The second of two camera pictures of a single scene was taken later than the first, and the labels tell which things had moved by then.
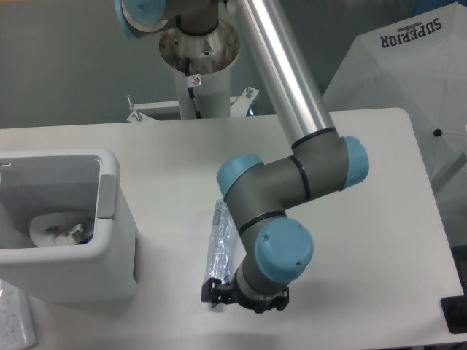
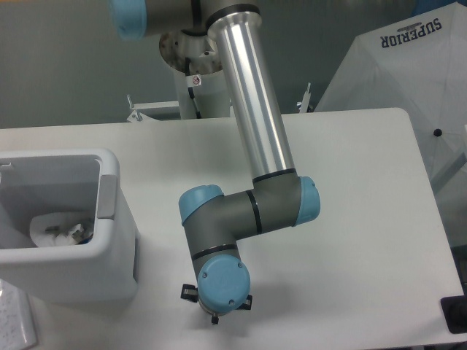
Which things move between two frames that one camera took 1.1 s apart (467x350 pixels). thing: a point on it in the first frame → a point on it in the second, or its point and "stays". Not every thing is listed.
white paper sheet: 17,329 stays
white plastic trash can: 85,182 stays
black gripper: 214,292 → 190,292
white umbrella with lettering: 419,64 stays
